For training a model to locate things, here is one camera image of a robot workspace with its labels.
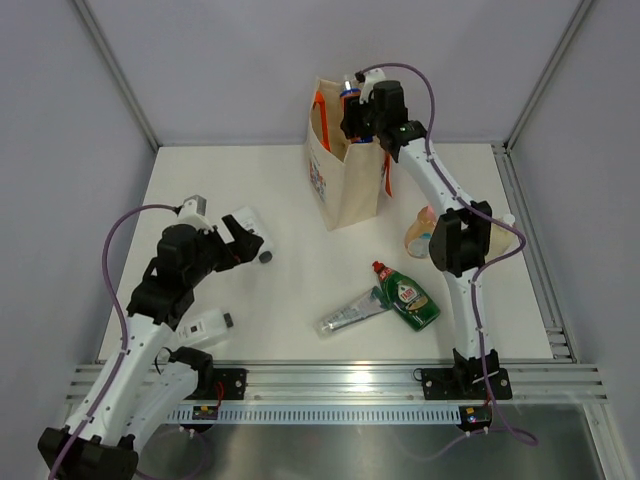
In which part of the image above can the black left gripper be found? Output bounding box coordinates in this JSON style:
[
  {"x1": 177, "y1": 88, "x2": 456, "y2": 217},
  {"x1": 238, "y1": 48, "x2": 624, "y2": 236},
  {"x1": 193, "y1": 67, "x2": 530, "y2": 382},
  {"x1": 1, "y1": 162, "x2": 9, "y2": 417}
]
[{"x1": 185, "y1": 215, "x2": 262, "y2": 286}]

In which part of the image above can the white bottle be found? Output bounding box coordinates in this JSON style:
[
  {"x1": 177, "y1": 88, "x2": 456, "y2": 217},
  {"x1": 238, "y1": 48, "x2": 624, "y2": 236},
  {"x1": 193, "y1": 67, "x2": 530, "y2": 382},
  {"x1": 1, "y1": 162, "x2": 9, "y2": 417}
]
[
  {"x1": 232, "y1": 206, "x2": 275, "y2": 264},
  {"x1": 166, "y1": 309, "x2": 234, "y2": 350}
]

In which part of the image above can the beige canvas tote bag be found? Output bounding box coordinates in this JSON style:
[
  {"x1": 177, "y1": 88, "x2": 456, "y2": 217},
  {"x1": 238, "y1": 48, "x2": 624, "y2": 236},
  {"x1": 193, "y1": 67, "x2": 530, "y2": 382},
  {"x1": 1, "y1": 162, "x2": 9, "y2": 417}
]
[{"x1": 305, "y1": 78, "x2": 392, "y2": 231}]

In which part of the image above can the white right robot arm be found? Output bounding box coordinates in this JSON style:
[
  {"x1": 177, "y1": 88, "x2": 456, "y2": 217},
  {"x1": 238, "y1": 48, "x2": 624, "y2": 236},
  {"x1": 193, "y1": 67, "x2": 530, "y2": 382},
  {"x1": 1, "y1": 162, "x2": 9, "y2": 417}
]
[{"x1": 341, "y1": 69, "x2": 513, "y2": 400}]

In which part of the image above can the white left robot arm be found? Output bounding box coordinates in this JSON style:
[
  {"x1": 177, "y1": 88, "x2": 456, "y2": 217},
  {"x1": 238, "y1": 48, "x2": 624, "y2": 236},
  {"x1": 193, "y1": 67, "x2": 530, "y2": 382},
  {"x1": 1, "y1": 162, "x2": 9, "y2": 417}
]
[{"x1": 38, "y1": 215, "x2": 264, "y2": 479}]

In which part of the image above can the peach bottle pink cap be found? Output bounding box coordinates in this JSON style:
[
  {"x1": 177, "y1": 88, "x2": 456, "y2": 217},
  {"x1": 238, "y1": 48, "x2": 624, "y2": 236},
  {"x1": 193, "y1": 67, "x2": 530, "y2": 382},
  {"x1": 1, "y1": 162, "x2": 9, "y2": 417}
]
[{"x1": 404, "y1": 206, "x2": 437, "y2": 259}]

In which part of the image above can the silver toothpaste tube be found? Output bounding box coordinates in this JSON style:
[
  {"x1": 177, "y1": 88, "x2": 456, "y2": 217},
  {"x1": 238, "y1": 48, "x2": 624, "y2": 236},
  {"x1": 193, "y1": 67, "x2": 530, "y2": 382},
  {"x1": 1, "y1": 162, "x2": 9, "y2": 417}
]
[{"x1": 314, "y1": 287, "x2": 389, "y2": 339}]

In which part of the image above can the green Fairy dish soap bottle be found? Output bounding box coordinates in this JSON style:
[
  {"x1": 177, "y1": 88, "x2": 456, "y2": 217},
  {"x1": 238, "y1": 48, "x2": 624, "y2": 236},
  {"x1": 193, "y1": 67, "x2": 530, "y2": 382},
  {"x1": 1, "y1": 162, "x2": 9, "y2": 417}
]
[{"x1": 372, "y1": 261, "x2": 441, "y2": 332}]

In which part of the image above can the cream pump lotion bottle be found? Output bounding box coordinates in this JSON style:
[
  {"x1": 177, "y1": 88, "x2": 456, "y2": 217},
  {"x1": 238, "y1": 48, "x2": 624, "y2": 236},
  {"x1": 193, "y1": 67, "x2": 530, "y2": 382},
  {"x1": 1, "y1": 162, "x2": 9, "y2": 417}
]
[{"x1": 485, "y1": 223, "x2": 517, "y2": 262}]

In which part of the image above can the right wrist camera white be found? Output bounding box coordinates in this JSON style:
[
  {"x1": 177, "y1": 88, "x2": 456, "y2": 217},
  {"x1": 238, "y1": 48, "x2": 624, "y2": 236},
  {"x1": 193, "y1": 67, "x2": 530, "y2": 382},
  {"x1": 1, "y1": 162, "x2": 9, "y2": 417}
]
[{"x1": 355, "y1": 68, "x2": 386, "y2": 104}]

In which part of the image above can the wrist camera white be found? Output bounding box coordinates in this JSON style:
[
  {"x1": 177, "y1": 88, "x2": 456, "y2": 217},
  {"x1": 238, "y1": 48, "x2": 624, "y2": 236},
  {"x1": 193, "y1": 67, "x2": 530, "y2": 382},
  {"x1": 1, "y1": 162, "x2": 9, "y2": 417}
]
[
  {"x1": 355, "y1": 68, "x2": 386, "y2": 104},
  {"x1": 176, "y1": 195, "x2": 213, "y2": 232}
]

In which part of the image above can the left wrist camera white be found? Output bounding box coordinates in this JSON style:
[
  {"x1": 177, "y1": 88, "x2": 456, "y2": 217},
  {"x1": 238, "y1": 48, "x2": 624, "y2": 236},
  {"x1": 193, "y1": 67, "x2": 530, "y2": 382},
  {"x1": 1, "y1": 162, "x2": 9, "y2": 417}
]
[{"x1": 176, "y1": 195, "x2": 213, "y2": 232}]

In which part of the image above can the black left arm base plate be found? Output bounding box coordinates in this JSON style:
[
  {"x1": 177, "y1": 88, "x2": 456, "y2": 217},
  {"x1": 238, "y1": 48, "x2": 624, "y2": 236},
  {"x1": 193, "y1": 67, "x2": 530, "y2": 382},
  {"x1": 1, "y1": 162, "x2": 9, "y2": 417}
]
[{"x1": 186, "y1": 368, "x2": 248, "y2": 401}]

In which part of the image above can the aluminium mounting rail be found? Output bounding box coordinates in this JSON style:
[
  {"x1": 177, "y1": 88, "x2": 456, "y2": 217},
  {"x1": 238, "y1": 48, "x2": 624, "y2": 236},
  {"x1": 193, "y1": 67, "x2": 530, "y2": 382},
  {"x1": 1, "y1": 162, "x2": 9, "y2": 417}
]
[{"x1": 64, "y1": 359, "x2": 609, "y2": 404}]

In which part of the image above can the slotted white cable duct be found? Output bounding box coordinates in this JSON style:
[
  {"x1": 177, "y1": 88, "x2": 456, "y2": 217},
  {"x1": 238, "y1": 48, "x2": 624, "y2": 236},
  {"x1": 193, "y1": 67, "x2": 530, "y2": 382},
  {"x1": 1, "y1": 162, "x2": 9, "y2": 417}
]
[{"x1": 166, "y1": 403, "x2": 461, "y2": 425}]

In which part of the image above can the left aluminium frame post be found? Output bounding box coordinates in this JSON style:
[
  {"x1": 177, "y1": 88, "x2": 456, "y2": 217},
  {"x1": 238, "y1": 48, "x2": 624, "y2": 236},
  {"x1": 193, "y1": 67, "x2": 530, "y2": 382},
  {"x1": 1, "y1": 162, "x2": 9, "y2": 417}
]
[{"x1": 69, "y1": 0, "x2": 162, "y2": 153}]

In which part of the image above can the aluminium frame post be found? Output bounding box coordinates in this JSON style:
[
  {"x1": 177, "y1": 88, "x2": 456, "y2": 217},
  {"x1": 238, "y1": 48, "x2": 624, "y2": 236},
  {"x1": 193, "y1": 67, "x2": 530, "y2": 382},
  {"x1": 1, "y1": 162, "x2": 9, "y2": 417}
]
[
  {"x1": 69, "y1": 0, "x2": 162, "y2": 153},
  {"x1": 503, "y1": 0, "x2": 598, "y2": 153}
]

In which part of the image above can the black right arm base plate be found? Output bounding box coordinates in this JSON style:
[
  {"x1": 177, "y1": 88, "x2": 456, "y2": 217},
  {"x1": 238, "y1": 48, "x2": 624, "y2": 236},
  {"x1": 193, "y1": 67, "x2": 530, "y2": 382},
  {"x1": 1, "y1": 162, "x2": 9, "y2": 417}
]
[{"x1": 417, "y1": 367, "x2": 513, "y2": 401}]

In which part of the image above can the right aluminium frame post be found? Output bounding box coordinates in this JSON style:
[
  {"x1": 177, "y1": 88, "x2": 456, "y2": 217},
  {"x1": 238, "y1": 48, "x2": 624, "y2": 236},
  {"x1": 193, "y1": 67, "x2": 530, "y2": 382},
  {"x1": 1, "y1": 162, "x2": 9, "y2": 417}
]
[{"x1": 503, "y1": 0, "x2": 598, "y2": 153}]

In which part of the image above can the right side aluminium rail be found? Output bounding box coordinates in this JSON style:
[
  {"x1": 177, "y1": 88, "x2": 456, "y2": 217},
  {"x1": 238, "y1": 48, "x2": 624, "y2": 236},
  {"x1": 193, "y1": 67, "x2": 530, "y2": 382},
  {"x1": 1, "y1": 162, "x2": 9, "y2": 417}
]
[{"x1": 491, "y1": 144, "x2": 580, "y2": 363}]

